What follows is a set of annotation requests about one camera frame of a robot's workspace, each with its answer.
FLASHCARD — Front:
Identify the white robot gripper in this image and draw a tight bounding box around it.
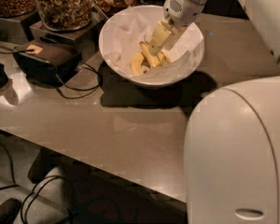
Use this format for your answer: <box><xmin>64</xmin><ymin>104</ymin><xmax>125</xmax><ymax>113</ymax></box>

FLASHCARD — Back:
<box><xmin>148</xmin><ymin>0</ymin><xmax>203</xmax><ymax>55</ymax></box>

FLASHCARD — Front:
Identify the yellow banana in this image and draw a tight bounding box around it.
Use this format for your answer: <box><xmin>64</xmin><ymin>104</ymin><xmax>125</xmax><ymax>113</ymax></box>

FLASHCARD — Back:
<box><xmin>139</xmin><ymin>41</ymin><xmax>161</xmax><ymax>69</ymax></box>
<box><xmin>157</xmin><ymin>50</ymin><xmax>171</xmax><ymax>66</ymax></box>
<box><xmin>131</xmin><ymin>52</ymin><xmax>146</xmax><ymax>76</ymax></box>

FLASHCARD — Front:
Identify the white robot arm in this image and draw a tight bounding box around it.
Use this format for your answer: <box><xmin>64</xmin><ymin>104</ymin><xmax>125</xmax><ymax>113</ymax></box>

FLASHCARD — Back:
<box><xmin>184</xmin><ymin>0</ymin><xmax>280</xmax><ymax>224</ymax></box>

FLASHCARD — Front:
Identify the white paper bowl liner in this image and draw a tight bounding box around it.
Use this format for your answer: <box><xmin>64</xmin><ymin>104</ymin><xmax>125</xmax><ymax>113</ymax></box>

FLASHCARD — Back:
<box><xmin>105</xmin><ymin>6</ymin><xmax>204</xmax><ymax>84</ymax></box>

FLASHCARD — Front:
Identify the white ceramic bowl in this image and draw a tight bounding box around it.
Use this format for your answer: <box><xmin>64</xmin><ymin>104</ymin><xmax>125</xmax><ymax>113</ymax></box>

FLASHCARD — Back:
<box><xmin>98</xmin><ymin>4</ymin><xmax>206</xmax><ymax>90</ymax></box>

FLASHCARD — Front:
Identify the middle steel jar stand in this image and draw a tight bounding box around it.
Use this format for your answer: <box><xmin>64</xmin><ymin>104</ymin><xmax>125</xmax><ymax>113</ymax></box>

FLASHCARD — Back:
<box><xmin>30</xmin><ymin>12</ymin><xmax>105</xmax><ymax>60</ymax></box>

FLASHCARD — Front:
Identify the steel jar stand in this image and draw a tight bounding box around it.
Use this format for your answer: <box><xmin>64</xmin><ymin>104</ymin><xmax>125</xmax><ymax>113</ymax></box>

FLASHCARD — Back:
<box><xmin>0</xmin><ymin>9</ymin><xmax>40</xmax><ymax>44</ymax></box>
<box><xmin>30</xmin><ymin>12</ymin><xmax>105</xmax><ymax>60</ymax></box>

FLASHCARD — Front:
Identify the glass jar of mixed nuts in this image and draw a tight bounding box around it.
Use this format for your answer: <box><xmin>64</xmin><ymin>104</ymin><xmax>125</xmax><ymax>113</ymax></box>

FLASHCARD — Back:
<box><xmin>35</xmin><ymin>0</ymin><xmax>91</xmax><ymax>32</ymax></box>

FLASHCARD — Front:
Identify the dark brown box device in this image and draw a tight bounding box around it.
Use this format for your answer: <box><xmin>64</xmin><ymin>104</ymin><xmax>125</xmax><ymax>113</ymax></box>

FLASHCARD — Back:
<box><xmin>13</xmin><ymin>39</ymin><xmax>82</xmax><ymax>87</ymax></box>

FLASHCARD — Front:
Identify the left steel jar stand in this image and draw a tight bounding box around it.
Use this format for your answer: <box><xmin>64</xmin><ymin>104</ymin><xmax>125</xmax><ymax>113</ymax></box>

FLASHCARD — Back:
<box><xmin>0</xmin><ymin>9</ymin><xmax>40</xmax><ymax>44</ymax></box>

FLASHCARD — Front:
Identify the dark shoe on floor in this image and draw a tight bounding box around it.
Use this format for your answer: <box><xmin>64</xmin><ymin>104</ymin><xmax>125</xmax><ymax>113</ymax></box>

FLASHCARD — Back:
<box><xmin>0</xmin><ymin>198</ymin><xmax>21</xmax><ymax>224</ymax></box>

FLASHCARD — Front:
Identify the black cable on table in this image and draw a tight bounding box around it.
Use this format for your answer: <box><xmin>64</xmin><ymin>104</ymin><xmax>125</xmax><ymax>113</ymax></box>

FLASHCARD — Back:
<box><xmin>0</xmin><ymin>38</ymin><xmax>103</xmax><ymax>100</ymax></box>

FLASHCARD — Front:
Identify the black floor cable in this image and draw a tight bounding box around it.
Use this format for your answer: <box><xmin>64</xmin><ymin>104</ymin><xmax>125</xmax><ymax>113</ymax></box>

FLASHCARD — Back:
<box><xmin>0</xmin><ymin>137</ymin><xmax>82</xmax><ymax>224</ymax></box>

